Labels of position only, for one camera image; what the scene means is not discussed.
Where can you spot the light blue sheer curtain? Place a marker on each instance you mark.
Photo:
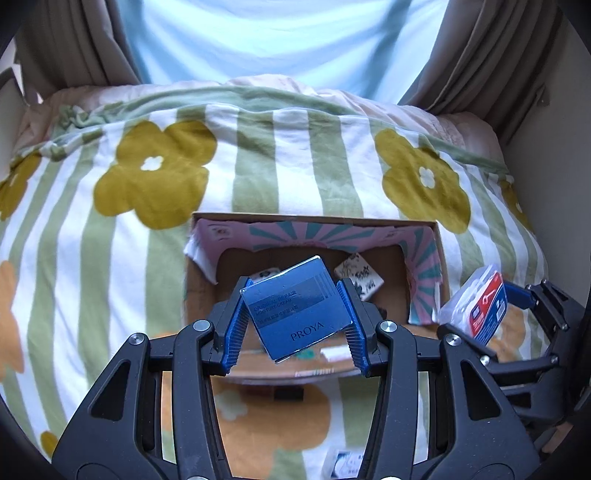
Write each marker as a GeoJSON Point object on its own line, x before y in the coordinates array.
{"type": "Point", "coordinates": [286, 41]}

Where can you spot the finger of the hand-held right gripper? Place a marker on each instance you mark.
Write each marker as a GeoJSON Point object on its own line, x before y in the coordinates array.
{"type": "Point", "coordinates": [478, 349]}
{"type": "Point", "coordinates": [515, 297]}

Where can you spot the patterned cardboard box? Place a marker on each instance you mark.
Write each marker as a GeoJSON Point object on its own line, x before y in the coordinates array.
{"type": "Point", "coordinates": [304, 227]}

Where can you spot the red label plastic case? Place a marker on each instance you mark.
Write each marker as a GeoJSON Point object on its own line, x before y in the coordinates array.
{"type": "Point", "coordinates": [475, 302]}

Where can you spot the white blue label plastic case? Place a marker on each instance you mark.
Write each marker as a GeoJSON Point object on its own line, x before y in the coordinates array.
{"type": "Point", "coordinates": [344, 466]}

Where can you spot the brown and black small box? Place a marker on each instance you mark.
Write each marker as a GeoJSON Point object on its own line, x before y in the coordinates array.
{"type": "Point", "coordinates": [288, 393]}

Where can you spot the shiny blue box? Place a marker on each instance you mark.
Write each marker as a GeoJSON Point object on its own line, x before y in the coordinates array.
{"type": "Point", "coordinates": [295, 309]}

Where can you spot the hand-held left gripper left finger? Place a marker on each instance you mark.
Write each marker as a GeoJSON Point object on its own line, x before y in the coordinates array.
{"type": "Point", "coordinates": [233, 332]}

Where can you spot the striped floral blanket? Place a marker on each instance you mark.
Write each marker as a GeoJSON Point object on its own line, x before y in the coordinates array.
{"type": "Point", "coordinates": [115, 258]}

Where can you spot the white side panel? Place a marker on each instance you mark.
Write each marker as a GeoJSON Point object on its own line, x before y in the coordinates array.
{"type": "Point", "coordinates": [10, 129]}

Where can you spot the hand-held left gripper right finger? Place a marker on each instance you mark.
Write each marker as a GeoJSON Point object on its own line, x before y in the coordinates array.
{"type": "Point", "coordinates": [355, 332]}

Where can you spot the black long box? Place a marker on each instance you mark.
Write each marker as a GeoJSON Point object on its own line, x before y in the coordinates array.
{"type": "Point", "coordinates": [358, 277]}

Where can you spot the brown curtain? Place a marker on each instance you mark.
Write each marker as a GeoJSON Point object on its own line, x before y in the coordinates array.
{"type": "Point", "coordinates": [485, 55]}
{"type": "Point", "coordinates": [78, 41]}

